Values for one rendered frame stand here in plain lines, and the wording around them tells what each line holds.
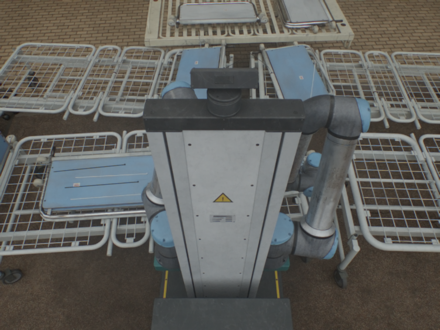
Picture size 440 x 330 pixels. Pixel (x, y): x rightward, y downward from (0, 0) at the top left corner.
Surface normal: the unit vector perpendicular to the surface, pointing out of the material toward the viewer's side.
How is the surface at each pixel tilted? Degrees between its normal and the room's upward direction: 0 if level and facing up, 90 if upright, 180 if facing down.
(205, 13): 6
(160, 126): 90
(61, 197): 5
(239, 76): 61
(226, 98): 0
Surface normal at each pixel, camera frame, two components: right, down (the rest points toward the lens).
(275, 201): 0.00, 0.79
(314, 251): -0.15, 0.52
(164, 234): 0.03, -0.55
